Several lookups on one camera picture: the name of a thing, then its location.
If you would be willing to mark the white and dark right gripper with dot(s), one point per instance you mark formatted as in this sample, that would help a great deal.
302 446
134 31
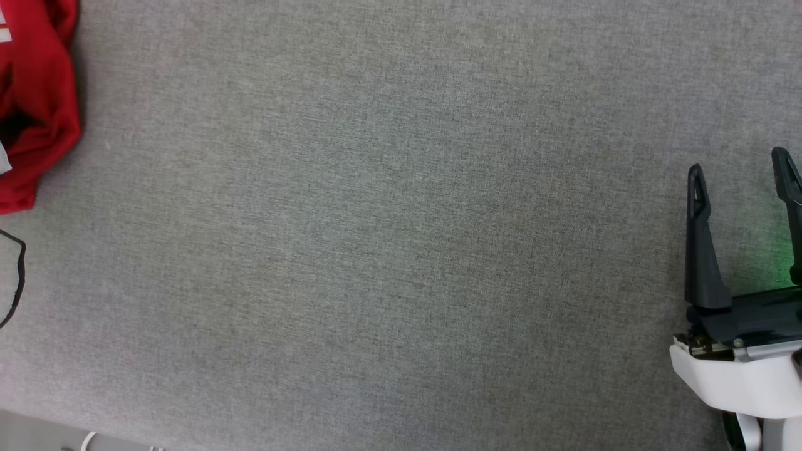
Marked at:
739 376

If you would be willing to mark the red Bulls basketball jersey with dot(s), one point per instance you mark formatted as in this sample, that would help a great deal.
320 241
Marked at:
37 94

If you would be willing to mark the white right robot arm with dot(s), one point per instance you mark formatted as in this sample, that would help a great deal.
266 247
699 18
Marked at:
749 435

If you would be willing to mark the grey fabric sofa cushion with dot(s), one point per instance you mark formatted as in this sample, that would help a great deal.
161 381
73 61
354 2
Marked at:
376 219

